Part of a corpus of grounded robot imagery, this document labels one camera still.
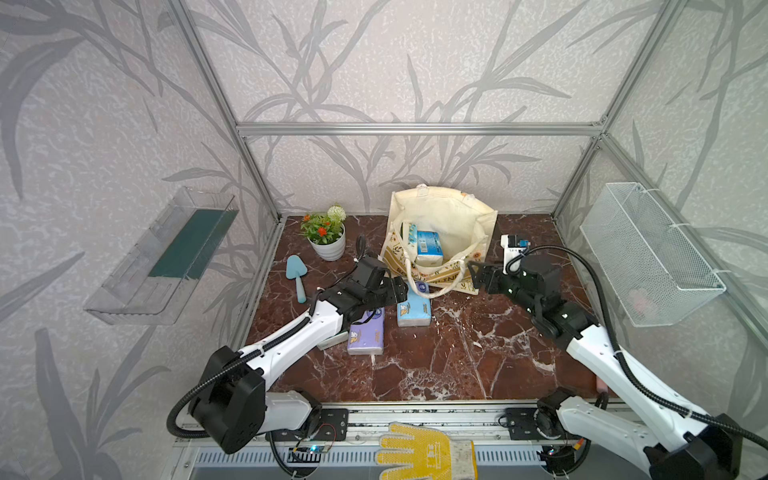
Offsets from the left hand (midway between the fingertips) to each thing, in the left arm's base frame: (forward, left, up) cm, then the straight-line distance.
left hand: (399, 290), depth 83 cm
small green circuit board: (-36, +22, -17) cm, 46 cm away
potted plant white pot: (+21, +24, 0) cm, 32 cm away
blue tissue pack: (+16, -9, -1) cm, 18 cm away
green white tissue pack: (+16, -4, +2) cm, 17 cm away
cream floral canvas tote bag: (+19, -20, +7) cm, 28 cm away
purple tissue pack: (-9, +9, -10) cm, 16 cm away
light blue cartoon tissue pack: (-2, -5, -8) cm, 10 cm away
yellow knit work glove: (-37, -9, -13) cm, 40 cm away
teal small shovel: (+17, +37, -15) cm, 44 cm away
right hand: (+3, -21, +11) cm, 24 cm away
